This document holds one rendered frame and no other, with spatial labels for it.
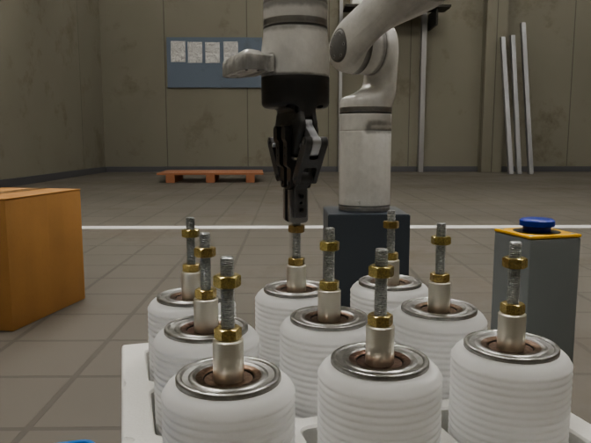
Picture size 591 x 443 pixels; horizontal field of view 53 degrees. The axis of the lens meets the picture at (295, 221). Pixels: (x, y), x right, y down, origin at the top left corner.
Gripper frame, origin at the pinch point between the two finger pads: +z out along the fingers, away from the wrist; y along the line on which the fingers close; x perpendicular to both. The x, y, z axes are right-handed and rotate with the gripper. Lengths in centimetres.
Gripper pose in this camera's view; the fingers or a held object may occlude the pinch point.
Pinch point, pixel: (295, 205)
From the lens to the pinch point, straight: 67.6
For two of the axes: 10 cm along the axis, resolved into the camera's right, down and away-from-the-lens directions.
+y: -3.6, -1.2, 9.3
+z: 0.0, 9.9, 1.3
